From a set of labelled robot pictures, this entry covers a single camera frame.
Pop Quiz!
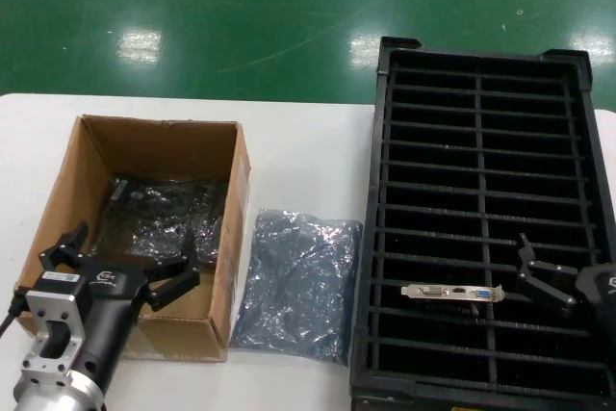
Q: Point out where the silver antistatic bag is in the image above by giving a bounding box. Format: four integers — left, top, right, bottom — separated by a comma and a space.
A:
229, 206, 363, 367

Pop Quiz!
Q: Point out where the brown cardboard box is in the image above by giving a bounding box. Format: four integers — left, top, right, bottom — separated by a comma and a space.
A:
16, 114, 252, 363

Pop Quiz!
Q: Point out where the black slotted plastic container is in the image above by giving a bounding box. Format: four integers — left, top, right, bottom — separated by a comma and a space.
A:
348, 35, 616, 411

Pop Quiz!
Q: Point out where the black left camera cable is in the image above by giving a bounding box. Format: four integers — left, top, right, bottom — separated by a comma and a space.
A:
0, 288, 26, 349

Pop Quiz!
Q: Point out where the graphics card with metal bracket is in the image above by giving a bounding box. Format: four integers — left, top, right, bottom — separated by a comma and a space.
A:
399, 283, 508, 320

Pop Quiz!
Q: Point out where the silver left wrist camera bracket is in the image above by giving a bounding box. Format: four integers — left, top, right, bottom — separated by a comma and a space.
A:
13, 270, 87, 396

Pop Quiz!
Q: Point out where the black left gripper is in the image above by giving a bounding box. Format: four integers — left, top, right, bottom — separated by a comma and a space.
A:
37, 220, 201, 388

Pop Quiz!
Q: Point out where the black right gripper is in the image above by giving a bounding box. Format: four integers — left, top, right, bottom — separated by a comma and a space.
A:
517, 232, 616, 321

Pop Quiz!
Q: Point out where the bagged graphics card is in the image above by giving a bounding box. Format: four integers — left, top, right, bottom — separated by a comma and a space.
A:
103, 175, 228, 269

